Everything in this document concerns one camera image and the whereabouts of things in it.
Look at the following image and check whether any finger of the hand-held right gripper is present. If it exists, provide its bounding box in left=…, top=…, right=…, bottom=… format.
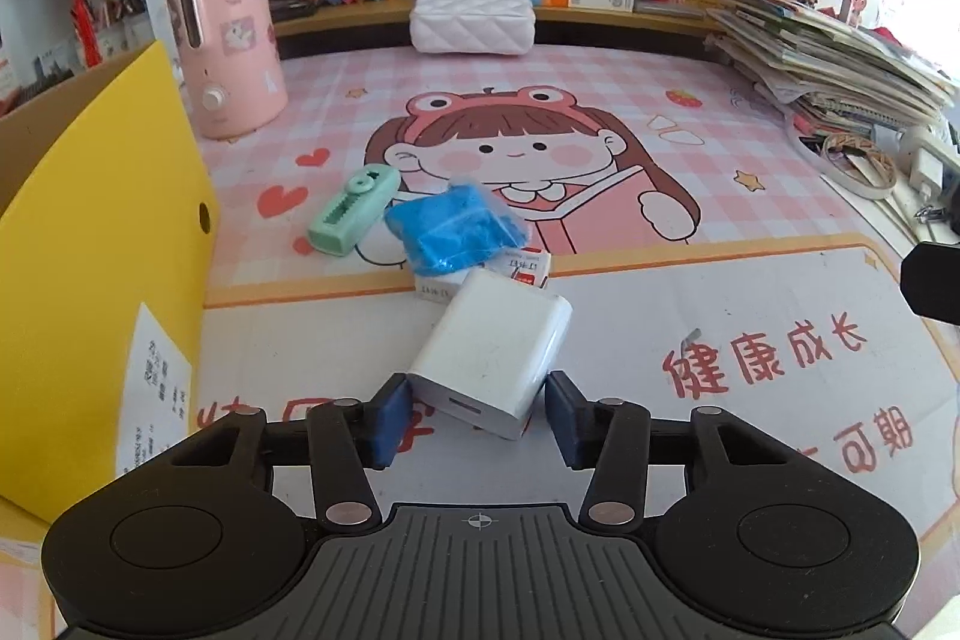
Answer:
left=900, top=241, right=960, bottom=320

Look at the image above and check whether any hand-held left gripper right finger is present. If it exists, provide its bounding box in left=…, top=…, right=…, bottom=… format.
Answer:
left=546, top=370, right=797, bottom=530

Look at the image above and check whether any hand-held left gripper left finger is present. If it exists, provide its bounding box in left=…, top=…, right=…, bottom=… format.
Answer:
left=169, top=376, right=415, bottom=530

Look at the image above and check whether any white charger block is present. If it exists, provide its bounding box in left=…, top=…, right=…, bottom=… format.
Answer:
left=405, top=266, right=575, bottom=442

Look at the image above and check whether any small white red box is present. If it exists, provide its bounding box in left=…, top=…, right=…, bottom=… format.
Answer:
left=414, top=246, right=554, bottom=305

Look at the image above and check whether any blue plastic packet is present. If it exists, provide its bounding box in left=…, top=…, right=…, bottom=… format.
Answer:
left=384, top=176, right=530, bottom=277

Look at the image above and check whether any yellow cardboard box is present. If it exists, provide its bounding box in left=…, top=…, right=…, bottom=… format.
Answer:
left=0, top=40, right=218, bottom=525

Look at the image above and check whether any patterned ribbon roll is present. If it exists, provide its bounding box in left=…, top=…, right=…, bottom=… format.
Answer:
left=821, top=134, right=897, bottom=199

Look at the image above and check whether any pink printed tablecloth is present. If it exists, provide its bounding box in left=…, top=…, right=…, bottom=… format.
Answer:
left=0, top=44, right=960, bottom=640

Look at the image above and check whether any stack of papers and booklets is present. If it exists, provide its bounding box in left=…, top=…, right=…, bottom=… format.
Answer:
left=705, top=0, right=960, bottom=139

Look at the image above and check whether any white quilted pouch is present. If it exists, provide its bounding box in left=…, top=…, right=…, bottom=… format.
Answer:
left=409, top=0, right=537, bottom=58

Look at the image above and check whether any pink humidifier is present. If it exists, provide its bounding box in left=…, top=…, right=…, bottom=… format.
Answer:
left=161, top=0, right=290, bottom=140

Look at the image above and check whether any row of pen cups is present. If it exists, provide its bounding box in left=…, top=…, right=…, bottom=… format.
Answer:
left=94, top=0, right=155, bottom=58

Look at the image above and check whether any red knot tassel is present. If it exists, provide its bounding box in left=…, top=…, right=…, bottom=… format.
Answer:
left=66, top=0, right=102, bottom=67

